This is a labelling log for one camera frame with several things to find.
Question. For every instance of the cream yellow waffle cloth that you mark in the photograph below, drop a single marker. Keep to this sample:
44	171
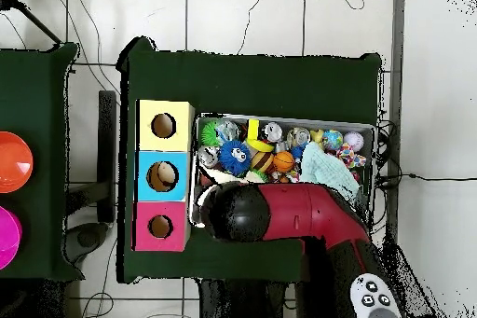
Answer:
216	176

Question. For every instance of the mint green waffle cloth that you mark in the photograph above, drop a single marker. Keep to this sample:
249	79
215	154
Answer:
328	172

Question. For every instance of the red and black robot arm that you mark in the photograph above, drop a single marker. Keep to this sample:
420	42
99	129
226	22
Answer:
298	210

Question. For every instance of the wooden box with three holes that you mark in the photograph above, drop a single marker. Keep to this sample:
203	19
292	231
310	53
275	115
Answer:
165	150

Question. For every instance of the blue fuzzy ball with eyes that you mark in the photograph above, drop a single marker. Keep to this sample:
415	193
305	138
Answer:
235	158

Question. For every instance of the yellow plastic block toy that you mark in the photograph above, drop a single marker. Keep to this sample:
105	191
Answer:
254	133

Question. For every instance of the green spiky ball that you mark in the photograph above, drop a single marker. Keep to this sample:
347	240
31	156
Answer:
210	134

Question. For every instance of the silver metal can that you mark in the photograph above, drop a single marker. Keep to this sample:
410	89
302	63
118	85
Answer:
273	131

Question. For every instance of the small orange basketball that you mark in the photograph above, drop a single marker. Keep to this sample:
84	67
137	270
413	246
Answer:
284	162

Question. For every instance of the dark green table cloth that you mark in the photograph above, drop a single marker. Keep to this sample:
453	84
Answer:
253	79
37	109

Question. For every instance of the globe print ball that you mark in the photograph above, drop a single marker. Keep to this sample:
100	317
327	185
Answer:
332	140

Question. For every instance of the colourful patterned cloth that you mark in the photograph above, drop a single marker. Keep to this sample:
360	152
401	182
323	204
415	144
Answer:
350	158

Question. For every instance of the white baseball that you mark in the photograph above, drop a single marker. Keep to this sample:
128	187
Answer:
354	142

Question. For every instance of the orange plate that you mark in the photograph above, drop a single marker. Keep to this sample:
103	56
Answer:
13	161

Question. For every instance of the magenta plate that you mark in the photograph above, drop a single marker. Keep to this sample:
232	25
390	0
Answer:
7	236

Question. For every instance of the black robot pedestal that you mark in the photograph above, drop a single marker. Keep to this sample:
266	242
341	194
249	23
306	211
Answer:
246	303

